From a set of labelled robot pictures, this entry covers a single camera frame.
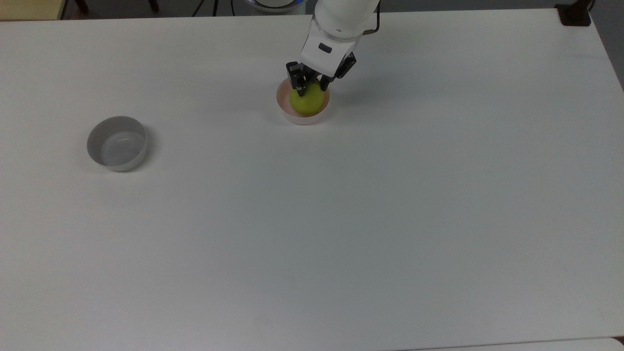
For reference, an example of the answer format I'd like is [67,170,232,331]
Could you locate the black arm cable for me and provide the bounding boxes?
[362,0,382,36]

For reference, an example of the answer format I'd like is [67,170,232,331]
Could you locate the grey bowl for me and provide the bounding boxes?
[87,116,149,173]

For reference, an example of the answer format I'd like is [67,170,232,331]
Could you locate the black floor cables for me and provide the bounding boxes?
[192,0,237,18]

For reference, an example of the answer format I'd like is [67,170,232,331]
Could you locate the black clamp base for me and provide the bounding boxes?
[555,0,594,26]

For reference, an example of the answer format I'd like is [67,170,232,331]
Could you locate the pink bowl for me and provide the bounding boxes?
[276,78,332,126]

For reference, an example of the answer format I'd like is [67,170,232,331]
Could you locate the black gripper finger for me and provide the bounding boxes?
[319,52,357,92]
[285,61,311,98]

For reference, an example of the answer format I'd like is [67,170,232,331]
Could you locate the yellow wooden board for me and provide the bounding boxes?
[0,0,67,21]

